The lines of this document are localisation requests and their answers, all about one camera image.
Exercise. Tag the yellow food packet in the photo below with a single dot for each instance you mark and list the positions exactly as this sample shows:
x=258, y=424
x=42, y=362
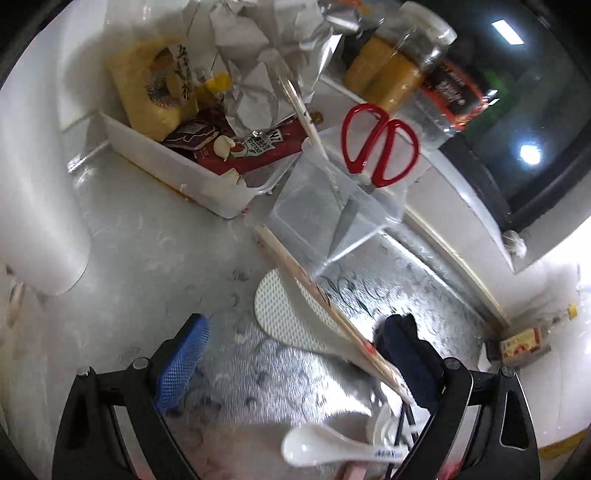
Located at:
x=138, y=92

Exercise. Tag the white dimpled rice paddle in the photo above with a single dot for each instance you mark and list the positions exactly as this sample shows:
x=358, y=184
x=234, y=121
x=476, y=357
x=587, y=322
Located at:
x=286, y=314

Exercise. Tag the pale pink utensil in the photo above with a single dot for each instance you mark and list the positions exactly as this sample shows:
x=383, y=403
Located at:
x=352, y=474

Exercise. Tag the packaged printed chopsticks pair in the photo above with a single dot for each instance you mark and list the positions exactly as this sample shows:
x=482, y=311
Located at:
x=323, y=301

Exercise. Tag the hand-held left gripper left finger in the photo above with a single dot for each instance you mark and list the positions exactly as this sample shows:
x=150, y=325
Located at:
x=182, y=357

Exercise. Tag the garlic clove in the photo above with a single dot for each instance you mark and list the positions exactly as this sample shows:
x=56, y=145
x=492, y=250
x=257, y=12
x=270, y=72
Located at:
x=224, y=146

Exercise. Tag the red ketchup packet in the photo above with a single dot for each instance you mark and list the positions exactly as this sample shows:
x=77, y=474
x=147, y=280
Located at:
x=272, y=147

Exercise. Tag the white plastic tray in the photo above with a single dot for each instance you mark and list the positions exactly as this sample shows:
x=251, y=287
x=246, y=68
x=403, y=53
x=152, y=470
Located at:
x=184, y=180

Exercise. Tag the jar with yellow contents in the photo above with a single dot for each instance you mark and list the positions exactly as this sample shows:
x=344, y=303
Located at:
x=378, y=69

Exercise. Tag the clear bottle dark label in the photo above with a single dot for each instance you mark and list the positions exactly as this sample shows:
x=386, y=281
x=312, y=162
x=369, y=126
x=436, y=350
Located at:
x=455, y=97

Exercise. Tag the dark brown sauce packet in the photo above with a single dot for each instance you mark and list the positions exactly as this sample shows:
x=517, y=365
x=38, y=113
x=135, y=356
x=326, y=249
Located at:
x=189, y=134

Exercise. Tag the white cylindrical container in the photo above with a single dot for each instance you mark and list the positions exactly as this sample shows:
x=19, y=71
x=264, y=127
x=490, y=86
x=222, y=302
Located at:
x=37, y=207

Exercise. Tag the clear plastic container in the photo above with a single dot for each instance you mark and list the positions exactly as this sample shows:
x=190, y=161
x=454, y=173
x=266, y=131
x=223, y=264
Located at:
x=304, y=207

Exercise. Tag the white ceramic soup spoon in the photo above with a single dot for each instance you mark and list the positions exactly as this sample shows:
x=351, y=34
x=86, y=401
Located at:
x=314, y=445

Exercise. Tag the vinegar bottle yellow cap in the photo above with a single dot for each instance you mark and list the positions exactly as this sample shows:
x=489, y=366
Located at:
x=521, y=344

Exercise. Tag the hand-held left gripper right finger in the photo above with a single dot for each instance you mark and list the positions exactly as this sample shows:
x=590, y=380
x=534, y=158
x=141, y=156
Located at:
x=413, y=364

